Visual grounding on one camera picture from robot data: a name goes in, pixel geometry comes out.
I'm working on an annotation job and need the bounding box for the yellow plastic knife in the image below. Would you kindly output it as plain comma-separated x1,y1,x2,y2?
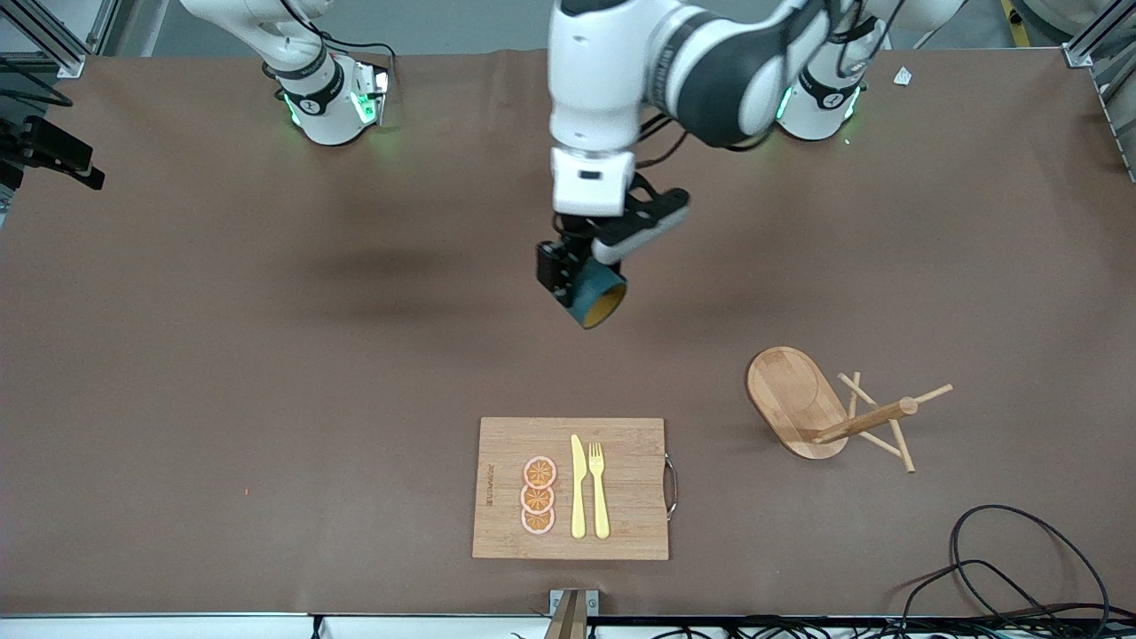
570,434,588,540

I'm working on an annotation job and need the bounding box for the bamboo cutting board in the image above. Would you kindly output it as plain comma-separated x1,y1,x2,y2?
471,417,671,562

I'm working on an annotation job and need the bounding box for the long looped black cable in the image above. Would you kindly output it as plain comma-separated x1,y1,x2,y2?
950,504,1112,622

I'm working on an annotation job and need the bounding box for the black right arm base cable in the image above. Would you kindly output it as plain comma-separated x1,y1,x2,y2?
315,31,398,90

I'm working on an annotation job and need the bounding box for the short looped black cable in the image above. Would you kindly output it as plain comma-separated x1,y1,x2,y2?
896,557,1057,639

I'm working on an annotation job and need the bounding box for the aluminium frame post with bracket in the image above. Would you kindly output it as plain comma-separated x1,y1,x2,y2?
548,588,601,639

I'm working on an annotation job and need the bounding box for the yellow plastic fork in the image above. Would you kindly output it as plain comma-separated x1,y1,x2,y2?
588,442,611,540

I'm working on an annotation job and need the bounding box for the dark teal cup yellow inside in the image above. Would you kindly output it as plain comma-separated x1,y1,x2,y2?
567,257,628,330

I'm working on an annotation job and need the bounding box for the black cable bundle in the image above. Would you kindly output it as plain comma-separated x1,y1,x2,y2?
648,611,1136,639

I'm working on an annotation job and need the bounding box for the brown table cover sheet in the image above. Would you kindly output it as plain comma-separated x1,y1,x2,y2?
0,49,1136,618

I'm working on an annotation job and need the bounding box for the wooden mug tree stand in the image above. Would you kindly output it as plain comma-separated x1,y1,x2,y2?
745,346,955,474

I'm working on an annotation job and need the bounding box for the aluminium frame corner profile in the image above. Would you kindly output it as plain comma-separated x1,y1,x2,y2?
1061,0,1136,183
0,0,121,79

